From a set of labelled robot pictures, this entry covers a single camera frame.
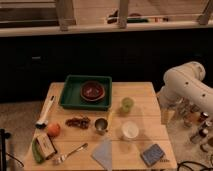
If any white plastic cup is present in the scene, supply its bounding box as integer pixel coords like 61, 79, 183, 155
121, 121, 139, 140

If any blue sponge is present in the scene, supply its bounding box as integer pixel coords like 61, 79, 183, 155
140, 144, 165, 167

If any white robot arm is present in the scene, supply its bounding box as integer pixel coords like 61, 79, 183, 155
158, 61, 213, 116

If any green plastic cup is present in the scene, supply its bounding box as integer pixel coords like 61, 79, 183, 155
121, 97, 134, 113

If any small metal cup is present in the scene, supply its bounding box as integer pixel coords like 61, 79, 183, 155
95, 118, 108, 135

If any dark red bowl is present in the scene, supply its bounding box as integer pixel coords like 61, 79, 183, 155
80, 81, 105, 102

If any yellow wooden stick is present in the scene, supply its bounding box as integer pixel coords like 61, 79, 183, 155
107, 111, 113, 130

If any green plastic tray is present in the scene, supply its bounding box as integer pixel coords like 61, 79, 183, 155
59, 75, 112, 111

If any brown dried chili bunch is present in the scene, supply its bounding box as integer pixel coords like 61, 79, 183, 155
65, 117, 90, 129

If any wooden table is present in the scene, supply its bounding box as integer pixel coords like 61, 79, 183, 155
23, 81, 178, 171

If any blue folded cloth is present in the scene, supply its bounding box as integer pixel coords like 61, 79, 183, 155
91, 139, 112, 171

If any orange fruit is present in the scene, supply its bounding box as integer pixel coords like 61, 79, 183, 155
47, 123, 61, 137

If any silver metal fork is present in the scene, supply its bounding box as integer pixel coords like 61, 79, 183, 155
52, 143, 88, 165

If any bottles cluster on floor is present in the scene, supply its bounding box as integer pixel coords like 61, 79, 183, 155
183, 105, 213, 144

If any green cucumber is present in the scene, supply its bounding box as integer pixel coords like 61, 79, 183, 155
32, 139, 44, 164

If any black stand left edge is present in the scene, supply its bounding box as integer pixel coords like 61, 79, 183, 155
0, 129, 10, 171

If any white handled brush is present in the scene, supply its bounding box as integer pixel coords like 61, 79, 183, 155
35, 96, 55, 129

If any black cable on floor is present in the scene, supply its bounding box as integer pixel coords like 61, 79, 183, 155
176, 160, 213, 171

